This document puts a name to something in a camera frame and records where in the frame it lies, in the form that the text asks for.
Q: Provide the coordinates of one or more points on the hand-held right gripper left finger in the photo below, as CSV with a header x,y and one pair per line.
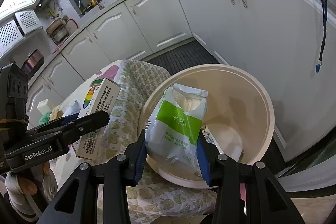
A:
x,y
140,158

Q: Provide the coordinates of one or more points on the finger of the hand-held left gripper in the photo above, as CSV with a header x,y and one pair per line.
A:
x,y
52,125
89,123

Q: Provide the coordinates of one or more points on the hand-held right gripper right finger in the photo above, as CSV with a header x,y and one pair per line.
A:
x,y
203,161

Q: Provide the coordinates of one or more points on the green fluffy cloth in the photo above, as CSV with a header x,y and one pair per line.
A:
x,y
45,119

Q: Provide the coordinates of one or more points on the white box with colourful print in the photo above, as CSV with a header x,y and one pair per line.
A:
x,y
102,98

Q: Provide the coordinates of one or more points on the white green plastic packet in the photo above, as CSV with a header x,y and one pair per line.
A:
x,y
178,119

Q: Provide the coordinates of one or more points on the beige round plastic bin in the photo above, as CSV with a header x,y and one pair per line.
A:
x,y
236,98

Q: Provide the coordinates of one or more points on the person's left hand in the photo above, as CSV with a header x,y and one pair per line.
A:
x,y
23,192

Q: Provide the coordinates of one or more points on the crumpled yellowish tissue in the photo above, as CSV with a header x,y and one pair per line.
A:
x,y
56,111

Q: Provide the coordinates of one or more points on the small cream white box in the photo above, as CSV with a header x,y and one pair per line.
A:
x,y
43,107

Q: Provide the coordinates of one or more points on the pale crumpled plastic bag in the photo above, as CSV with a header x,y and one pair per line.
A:
x,y
73,107

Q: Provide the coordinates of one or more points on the printed paper packet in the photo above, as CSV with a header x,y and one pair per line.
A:
x,y
211,137

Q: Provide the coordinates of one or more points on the apple print quilted blanket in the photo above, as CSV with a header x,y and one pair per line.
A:
x,y
131,77

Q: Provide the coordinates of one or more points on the shiny metal cooker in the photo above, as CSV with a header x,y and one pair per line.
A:
x,y
32,60

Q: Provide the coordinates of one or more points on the pink cloth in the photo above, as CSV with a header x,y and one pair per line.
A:
x,y
56,49

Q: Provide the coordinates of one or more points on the round beige kitchen appliance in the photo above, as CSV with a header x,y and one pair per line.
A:
x,y
59,32

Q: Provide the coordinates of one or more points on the metal kitchen faucet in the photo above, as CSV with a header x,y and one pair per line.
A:
x,y
100,5

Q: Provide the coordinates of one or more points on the white kitchen base cabinets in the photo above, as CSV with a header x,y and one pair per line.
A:
x,y
275,29

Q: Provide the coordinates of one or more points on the white lattice wall cabinet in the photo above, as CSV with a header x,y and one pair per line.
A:
x,y
29,19

